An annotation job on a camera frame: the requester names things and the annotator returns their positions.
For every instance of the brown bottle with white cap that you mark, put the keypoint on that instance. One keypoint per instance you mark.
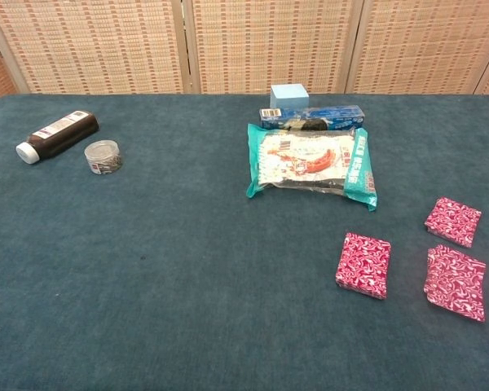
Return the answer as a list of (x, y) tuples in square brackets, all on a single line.
[(59, 136)]

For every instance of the teal white noodle packet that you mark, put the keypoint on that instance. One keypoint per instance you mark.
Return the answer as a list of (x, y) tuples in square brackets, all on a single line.
[(309, 165)]

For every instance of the clear round plastic jar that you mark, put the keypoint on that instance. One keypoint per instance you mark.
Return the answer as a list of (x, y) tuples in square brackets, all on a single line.
[(104, 158)]

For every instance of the pink patterned packet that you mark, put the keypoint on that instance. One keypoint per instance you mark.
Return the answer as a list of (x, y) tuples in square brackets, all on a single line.
[(455, 283), (453, 222), (363, 265)]

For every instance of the dark blue felt table mat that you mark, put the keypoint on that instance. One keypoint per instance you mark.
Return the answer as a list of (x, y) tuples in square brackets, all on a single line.
[(187, 264)]

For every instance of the blue cookie package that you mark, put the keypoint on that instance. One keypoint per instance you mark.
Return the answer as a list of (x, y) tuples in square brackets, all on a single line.
[(334, 116)]

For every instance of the light blue cube block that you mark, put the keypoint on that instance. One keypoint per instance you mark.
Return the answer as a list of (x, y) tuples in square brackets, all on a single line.
[(289, 97)]

